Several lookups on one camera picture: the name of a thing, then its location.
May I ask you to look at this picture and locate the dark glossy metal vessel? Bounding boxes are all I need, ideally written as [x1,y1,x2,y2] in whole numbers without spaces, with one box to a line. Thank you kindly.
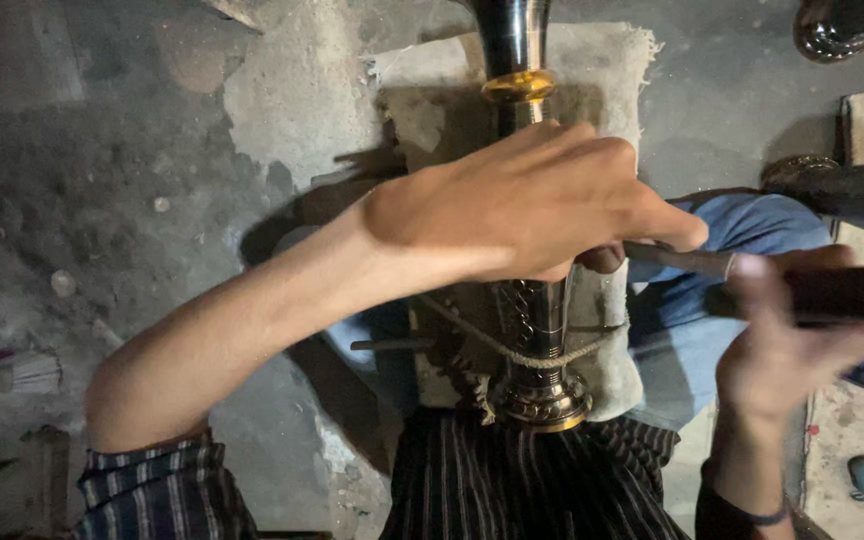
[792,0,864,65]

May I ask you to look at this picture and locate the engraved metal vase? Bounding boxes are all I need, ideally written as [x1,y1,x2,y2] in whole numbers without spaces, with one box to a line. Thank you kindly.
[468,0,595,435]

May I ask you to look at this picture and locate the blue cloth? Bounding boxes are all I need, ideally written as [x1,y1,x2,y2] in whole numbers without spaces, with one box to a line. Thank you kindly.
[325,192,835,433]

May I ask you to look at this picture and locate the beige frayed cloth pad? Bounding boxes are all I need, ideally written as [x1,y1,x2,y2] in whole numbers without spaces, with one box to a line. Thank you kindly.
[366,22,664,423]

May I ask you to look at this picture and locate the person's right hand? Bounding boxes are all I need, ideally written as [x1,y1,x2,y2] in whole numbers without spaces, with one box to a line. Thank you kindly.
[715,246,864,425]

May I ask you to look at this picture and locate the dark striped shirt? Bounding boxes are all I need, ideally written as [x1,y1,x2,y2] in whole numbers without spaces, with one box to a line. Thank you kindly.
[74,408,838,540]

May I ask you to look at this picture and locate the thin metal rod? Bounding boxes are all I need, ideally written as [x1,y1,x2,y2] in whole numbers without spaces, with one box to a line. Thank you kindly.
[349,337,438,353]

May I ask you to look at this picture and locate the dark wristband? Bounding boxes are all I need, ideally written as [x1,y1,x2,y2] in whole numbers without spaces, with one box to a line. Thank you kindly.
[738,501,791,528]

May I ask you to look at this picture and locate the metal chisel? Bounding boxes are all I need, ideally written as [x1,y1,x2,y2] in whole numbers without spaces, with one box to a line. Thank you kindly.
[623,240,738,281]

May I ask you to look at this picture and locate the dark ornate metal piece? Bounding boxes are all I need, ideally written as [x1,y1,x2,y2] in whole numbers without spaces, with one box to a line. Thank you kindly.
[759,153,864,235]

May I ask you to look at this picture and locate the small brush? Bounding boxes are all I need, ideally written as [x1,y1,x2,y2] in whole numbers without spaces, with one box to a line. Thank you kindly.
[0,347,63,396]

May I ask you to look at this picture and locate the twisted rope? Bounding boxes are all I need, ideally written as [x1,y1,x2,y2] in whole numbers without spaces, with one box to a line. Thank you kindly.
[415,292,630,370]

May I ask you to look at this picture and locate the person's left hand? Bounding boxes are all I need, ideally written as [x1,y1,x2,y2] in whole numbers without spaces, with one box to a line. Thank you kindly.
[360,118,711,303]

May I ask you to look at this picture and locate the wooden scraps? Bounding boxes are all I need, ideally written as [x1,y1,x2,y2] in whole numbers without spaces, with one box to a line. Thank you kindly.
[0,426,73,540]

